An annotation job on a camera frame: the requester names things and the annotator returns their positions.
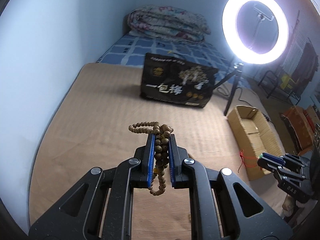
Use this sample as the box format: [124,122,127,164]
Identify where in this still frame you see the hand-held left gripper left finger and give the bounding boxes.
[29,134,155,240]

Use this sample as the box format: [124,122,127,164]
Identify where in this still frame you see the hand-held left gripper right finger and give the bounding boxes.
[168,134,293,240]

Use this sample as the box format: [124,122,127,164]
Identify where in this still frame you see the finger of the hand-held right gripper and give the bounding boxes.
[262,152,310,174]
[257,158,316,203]

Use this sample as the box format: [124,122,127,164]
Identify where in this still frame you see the wooden bead necklace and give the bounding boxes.
[128,121,175,196]

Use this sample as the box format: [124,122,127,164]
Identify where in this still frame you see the red cord green bead bracelet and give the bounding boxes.
[239,149,266,174]

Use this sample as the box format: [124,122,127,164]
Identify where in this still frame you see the person's right hand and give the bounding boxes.
[282,195,297,217]

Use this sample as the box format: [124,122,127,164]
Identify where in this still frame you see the orange cardboard box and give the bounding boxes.
[280,105,320,153]

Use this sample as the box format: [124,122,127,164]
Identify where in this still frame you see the black metal chair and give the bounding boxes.
[257,69,302,105]

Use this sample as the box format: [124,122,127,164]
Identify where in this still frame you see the beige woven mat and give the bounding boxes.
[29,62,292,232]

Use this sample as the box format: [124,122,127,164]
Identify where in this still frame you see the black tripod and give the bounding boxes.
[216,62,247,117]

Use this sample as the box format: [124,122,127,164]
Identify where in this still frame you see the black printed bag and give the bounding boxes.
[139,53,219,109]

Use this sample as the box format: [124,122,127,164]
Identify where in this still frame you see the dark hanging clothes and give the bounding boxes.
[292,42,320,102]

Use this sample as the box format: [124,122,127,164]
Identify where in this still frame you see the blue checkered bed sheet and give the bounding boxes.
[97,32,236,75]

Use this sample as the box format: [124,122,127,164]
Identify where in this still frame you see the folded floral quilt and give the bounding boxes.
[126,5,211,43]

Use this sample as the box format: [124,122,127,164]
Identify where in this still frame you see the phone holder clamp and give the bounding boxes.
[249,3,275,51]

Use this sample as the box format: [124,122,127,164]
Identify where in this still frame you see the white ring light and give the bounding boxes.
[222,0,290,65]

